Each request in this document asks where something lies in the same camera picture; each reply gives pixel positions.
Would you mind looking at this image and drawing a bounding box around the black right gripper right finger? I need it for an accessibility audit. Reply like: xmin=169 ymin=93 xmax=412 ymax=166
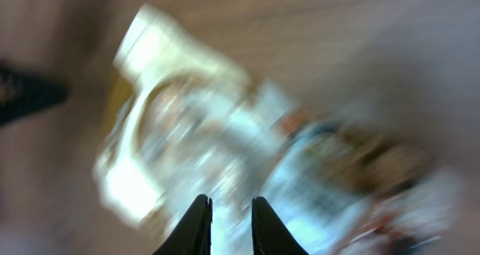
xmin=251 ymin=196 xmax=308 ymax=255

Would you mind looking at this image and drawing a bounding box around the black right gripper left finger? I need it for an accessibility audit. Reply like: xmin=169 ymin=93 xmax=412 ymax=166
xmin=152 ymin=194 xmax=212 ymax=255

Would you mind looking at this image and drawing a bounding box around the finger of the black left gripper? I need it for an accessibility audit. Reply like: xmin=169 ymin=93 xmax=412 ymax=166
xmin=1 ymin=62 xmax=69 ymax=126

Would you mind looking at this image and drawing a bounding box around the beige pouch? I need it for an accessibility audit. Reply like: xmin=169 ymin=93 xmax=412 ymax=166
xmin=93 ymin=5 xmax=460 ymax=254

